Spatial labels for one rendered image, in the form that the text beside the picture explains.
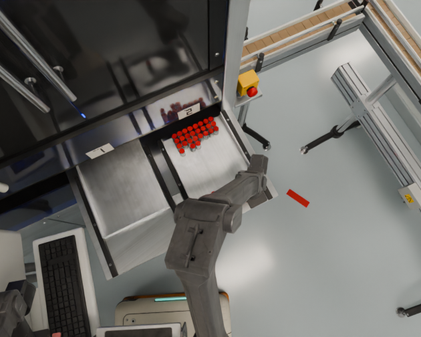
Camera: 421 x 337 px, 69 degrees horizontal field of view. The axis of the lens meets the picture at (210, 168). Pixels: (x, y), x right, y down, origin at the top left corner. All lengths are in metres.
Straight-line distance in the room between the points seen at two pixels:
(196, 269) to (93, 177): 0.84
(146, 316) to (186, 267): 1.32
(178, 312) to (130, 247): 0.69
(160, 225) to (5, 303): 0.57
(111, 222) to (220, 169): 0.45
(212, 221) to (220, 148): 0.72
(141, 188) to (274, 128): 1.29
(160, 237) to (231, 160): 0.40
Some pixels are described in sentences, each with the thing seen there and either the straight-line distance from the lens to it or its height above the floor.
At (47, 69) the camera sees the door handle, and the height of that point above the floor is 1.55.
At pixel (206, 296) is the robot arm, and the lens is 0.56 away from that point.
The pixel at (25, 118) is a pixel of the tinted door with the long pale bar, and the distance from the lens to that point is 0.88.
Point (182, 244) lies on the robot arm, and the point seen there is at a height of 1.52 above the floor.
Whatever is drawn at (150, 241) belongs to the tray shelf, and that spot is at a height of 0.88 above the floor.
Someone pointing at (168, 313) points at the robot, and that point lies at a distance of 1.79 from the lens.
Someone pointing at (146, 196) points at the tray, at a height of 0.88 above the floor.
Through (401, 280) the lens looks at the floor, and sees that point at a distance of 2.36.
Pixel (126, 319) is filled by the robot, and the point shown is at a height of 0.28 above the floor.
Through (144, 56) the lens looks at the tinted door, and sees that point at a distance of 0.81.
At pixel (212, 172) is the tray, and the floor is 0.88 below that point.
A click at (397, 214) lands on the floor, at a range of 2.39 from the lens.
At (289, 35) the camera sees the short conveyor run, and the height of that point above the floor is 0.93.
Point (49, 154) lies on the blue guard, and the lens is 1.05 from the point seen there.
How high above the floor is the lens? 2.03
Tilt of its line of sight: 75 degrees down
